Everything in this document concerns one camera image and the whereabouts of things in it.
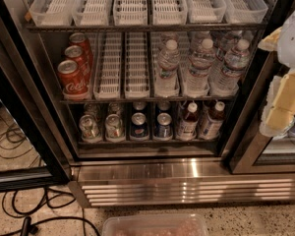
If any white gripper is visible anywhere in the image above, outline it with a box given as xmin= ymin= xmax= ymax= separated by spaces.
xmin=258 ymin=28 xmax=295 ymax=137

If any red coke can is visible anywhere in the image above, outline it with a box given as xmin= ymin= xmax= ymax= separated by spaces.
xmin=69 ymin=32 xmax=93 ymax=67
xmin=57 ymin=60 xmax=89 ymax=100
xmin=65 ymin=45 xmax=90 ymax=85

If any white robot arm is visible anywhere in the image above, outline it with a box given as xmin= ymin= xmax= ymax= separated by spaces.
xmin=258 ymin=10 xmax=295 ymax=137

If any right fridge door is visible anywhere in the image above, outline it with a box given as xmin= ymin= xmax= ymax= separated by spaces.
xmin=222 ymin=0 xmax=295 ymax=174

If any rear right pepsi can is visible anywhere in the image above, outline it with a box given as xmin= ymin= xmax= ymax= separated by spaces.
xmin=156 ymin=101 xmax=171 ymax=113

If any pepsi can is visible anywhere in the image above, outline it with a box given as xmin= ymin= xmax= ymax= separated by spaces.
xmin=156 ymin=101 xmax=171 ymax=113
xmin=130 ymin=112 xmax=148 ymax=141
xmin=154 ymin=113 xmax=173 ymax=141
xmin=133 ymin=101 xmax=147 ymax=112

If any front right pepsi can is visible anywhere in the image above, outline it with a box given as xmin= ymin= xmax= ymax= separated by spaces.
xmin=154 ymin=113 xmax=173 ymax=141

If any middle shelf empty tray right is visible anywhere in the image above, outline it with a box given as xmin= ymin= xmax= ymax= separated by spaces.
xmin=124 ymin=32 xmax=149 ymax=98

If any shelf empty tray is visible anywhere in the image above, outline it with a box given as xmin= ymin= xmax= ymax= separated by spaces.
xmin=124 ymin=32 xmax=149 ymax=98
xmin=93 ymin=32 xmax=122 ymax=100

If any rear left pepsi can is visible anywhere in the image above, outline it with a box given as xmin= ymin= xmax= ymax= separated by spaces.
xmin=133 ymin=101 xmax=147 ymax=112

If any front left pepsi can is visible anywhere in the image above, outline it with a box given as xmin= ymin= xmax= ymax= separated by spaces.
xmin=130 ymin=112 xmax=148 ymax=141

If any silver can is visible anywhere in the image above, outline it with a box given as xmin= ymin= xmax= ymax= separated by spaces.
xmin=108 ymin=102 xmax=124 ymax=116
xmin=84 ymin=103 xmax=101 ymax=119
xmin=79 ymin=114 xmax=101 ymax=143
xmin=105 ymin=114 xmax=125 ymax=142

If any middle shelf empty tray left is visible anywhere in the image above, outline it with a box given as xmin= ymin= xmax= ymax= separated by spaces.
xmin=93 ymin=32 xmax=122 ymax=100

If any rear left silver can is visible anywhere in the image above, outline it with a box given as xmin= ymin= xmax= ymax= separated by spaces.
xmin=84 ymin=103 xmax=101 ymax=119

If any front left silver can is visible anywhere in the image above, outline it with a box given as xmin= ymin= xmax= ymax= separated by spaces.
xmin=79 ymin=114 xmax=101 ymax=143

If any open fridge door left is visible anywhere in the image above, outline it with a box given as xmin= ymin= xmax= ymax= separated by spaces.
xmin=0 ymin=0 xmax=71 ymax=192

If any front right water bottle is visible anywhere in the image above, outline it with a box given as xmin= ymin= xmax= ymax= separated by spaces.
xmin=209 ymin=39 xmax=250 ymax=96

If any water bottle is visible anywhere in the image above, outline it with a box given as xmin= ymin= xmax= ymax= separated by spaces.
xmin=158 ymin=31 xmax=179 ymax=50
xmin=186 ymin=38 xmax=215 ymax=97
xmin=209 ymin=39 xmax=250 ymax=96
xmin=155 ymin=39 xmax=180 ymax=97
xmin=190 ymin=31 xmax=211 ymax=52
xmin=216 ymin=30 xmax=242 ymax=61

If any rear right water bottle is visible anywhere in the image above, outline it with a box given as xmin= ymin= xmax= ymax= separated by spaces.
xmin=216 ymin=30 xmax=242 ymax=61

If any front middle water bottle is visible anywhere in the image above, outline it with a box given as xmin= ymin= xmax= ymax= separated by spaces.
xmin=186 ymin=38 xmax=215 ymax=97

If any right brown tea bottle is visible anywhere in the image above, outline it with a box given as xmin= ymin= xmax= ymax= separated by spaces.
xmin=199 ymin=101 xmax=225 ymax=140

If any brown tea bottle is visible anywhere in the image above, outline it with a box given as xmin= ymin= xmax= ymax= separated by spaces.
xmin=199 ymin=101 xmax=225 ymax=140
xmin=176 ymin=102 xmax=199 ymax=141

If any rear middle water bottle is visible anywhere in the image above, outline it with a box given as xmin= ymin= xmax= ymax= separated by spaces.
xmin=190 ymin=31 xmax=211 ymax=52

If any left brown tea bottle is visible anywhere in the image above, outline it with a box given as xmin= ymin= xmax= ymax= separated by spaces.
xmin=176 ymin=102 xmax=199 ymax=141

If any front left water bottle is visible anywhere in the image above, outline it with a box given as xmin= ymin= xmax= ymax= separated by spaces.
xmin=155 ymin=39 xmax=180 ymax=97

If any rear left water bottle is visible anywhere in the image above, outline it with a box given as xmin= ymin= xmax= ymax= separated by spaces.
xmin=158 ymin=31 xmax=179 ymax=50

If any clear plastic container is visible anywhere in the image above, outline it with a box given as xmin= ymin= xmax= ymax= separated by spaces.
xmin=101 ymin=213 xmax=208 ymax=236

